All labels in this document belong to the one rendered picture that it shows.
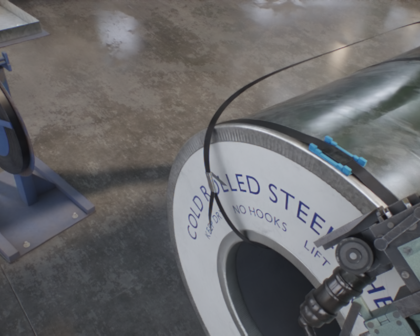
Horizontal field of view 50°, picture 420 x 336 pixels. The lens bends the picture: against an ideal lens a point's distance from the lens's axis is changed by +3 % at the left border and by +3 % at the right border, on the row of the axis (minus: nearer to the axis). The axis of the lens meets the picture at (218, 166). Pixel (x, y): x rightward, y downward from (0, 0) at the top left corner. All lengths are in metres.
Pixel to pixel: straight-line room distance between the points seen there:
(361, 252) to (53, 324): 1.72
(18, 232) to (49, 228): 0.15
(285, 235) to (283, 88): 2.83
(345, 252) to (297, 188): 0.29
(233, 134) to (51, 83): 2.75
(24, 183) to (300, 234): 1.82
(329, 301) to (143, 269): 1.62
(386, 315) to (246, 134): 0.53
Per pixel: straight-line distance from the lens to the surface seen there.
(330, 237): 0.76
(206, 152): 1.19
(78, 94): 3.59
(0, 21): 2.27
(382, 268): 0.81
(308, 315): 0.86
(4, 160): 2.37
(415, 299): 0.73
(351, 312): 0.77
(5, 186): 2.86
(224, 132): 1.15
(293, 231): 1.10
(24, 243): 2.55
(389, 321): 0.76
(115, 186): 2.76
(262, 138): 1.04
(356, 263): 0.77
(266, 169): 1.07
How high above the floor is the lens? 1.93
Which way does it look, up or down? 41 degrees down
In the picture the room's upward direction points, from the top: 8 degrees clockwise
